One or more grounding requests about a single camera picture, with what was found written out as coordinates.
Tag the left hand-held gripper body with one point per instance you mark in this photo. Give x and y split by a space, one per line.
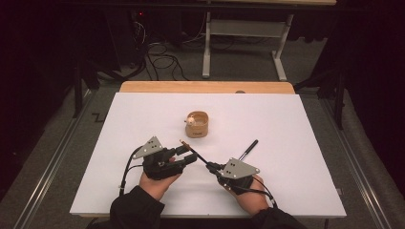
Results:
159 167

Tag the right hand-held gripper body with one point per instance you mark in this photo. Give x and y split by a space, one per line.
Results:
238 171

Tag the thin black gold-ferrule makeup brush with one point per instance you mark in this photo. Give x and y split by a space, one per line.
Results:
200 158

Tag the tan bear brush holder cup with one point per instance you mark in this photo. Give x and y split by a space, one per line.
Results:
197 130

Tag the fluffy black silver-ferrule makeup brush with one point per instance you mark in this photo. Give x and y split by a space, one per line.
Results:
250 148

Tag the person's left hand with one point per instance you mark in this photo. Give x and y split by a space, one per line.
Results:
156 187

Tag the person's right hand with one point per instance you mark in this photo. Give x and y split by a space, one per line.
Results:
253 200

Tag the white table cover sheet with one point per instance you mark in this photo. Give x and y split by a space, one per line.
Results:
286 127

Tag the light wooden table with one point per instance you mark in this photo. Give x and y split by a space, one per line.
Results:
207 86

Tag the black stand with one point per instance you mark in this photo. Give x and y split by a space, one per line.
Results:
340 101
78 92

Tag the dark computer tower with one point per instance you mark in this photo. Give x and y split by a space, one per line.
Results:
127 38

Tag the small metal table bracket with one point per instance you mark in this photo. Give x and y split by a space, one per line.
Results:
340 191

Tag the metal floor rail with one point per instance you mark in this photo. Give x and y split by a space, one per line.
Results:
356 171
47 171

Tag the white metal desk frame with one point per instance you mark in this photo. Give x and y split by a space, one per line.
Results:
245 28

